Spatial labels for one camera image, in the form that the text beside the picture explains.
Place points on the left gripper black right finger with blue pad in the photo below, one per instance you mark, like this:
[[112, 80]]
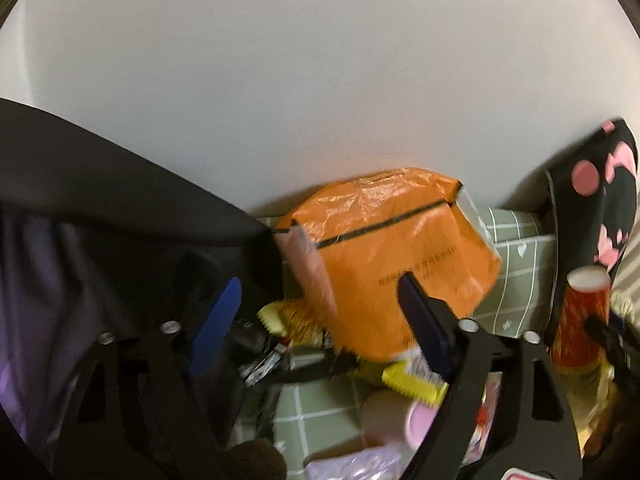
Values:
[[532, 434]]

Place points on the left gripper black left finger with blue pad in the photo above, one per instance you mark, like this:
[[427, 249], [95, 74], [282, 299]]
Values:
[[136, 415]]

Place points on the lilac transparent candy bag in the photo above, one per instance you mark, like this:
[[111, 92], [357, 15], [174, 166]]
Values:
[[344, 463]]

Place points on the black trash bag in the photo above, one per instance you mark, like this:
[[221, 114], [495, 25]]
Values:
[[98, 245]]

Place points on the orange plastic snack bag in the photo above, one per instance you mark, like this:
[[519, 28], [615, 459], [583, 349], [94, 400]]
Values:
[[350, 243]]

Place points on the yellow cartoon snack wrapper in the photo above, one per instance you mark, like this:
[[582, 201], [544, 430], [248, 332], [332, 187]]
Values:
[[414, 379]]

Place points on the pink cylindrical cup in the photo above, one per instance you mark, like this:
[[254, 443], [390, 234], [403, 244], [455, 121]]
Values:
[[387, 418]]

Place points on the red paper cup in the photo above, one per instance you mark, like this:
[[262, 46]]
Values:
[[586, 294]]

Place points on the green checkered bed sheet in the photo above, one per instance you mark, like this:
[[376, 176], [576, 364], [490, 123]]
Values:
[[321, 419]]

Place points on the yellow red noodle packet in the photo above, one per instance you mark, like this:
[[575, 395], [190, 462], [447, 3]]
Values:
[[293, 320]]

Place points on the black pillow pink dots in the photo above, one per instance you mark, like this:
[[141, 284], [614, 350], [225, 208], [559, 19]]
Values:
[[593, 199]]

